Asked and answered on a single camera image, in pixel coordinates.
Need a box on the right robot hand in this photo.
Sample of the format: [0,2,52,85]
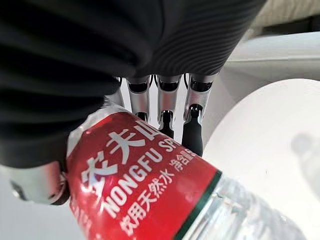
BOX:
[0,0,267,206]

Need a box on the red label water bottle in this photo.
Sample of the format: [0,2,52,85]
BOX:
[58,104,309,240]

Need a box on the white round table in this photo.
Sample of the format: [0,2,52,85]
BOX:
[203,80,320,186]

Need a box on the beige sofa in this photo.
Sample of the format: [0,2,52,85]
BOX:
[239,0,320,41]

